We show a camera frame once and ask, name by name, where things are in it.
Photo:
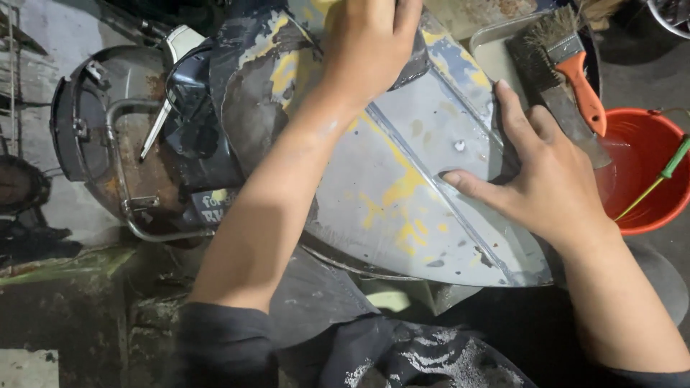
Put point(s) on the grey sanded scooter body panel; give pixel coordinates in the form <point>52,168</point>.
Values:
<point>388,205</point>

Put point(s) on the person's left hand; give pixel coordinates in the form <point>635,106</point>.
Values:
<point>361,59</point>

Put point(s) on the dark grey sandpaper sheet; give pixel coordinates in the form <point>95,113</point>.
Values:
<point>415,59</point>

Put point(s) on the white bucket rim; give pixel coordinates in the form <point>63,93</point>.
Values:
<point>671,16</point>

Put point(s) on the dark blue scooter body part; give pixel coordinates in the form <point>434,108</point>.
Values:
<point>199,124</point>

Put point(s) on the metal rack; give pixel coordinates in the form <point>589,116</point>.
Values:
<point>11,81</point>

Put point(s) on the rusty round scooter wheel housing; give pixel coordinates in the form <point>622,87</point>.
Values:
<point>135,156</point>

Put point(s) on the green and yellow stick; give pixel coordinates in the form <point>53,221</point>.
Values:
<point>668,172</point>

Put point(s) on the grey metal tray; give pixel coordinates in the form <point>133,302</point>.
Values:
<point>493,54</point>

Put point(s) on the orange plastic bucket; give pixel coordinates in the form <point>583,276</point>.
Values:
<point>641,156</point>

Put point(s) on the person's right hand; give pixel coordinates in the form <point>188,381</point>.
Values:
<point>555,188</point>

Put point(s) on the white scooter lever part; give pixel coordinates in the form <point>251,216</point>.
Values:
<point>180,43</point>

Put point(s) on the chrome tube rail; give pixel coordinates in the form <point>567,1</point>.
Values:
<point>116,161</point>

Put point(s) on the person's dark patterned clothing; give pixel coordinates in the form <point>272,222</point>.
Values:
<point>388,350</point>

